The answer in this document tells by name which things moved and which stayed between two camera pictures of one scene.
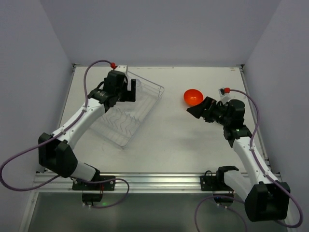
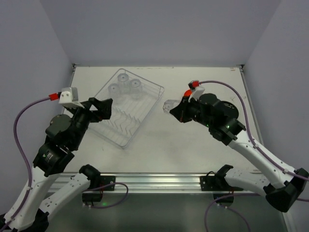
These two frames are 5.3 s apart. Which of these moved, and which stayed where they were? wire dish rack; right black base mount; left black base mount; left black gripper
Moved: left black gripper
Stayed: left black base mount; right black base mount; wire dish rack
